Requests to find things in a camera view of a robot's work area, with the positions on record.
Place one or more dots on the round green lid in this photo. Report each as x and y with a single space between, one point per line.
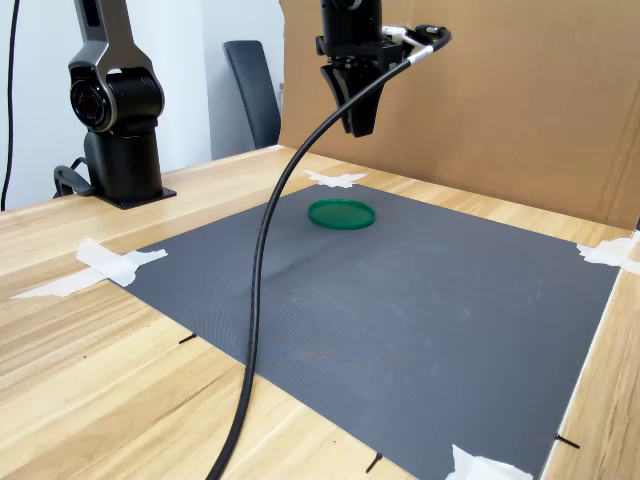
341 214

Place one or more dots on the white tape corner patch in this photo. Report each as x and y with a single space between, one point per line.
475 470
335 179
115 265
612 252

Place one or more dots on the dark grey chair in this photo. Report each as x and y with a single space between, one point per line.
255 95

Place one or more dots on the brown cardboard partition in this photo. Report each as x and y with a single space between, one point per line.
500 125

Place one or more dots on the dark grey mat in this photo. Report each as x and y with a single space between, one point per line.
425 325

